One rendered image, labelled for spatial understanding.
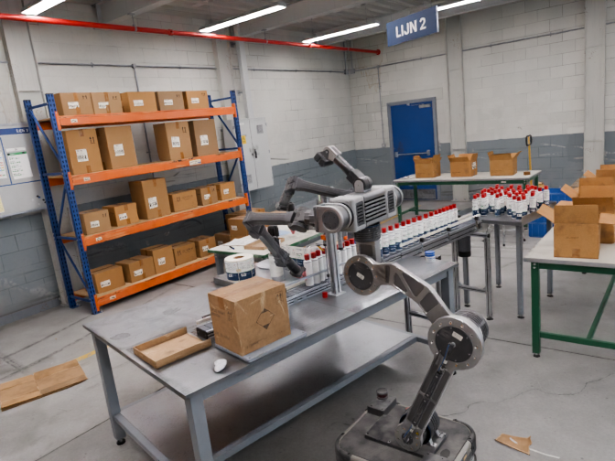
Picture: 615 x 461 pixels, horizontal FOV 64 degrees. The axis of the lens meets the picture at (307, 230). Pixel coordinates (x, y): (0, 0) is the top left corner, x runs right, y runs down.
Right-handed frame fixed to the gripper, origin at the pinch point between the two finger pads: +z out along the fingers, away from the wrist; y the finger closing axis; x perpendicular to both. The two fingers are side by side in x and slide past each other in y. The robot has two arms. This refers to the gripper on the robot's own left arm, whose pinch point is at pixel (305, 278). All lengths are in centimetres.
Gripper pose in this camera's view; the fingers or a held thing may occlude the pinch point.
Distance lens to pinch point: 305.4
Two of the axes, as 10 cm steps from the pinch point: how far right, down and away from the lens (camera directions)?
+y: -6.7, -0.9, 7.4
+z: 5.5, 6.1, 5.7
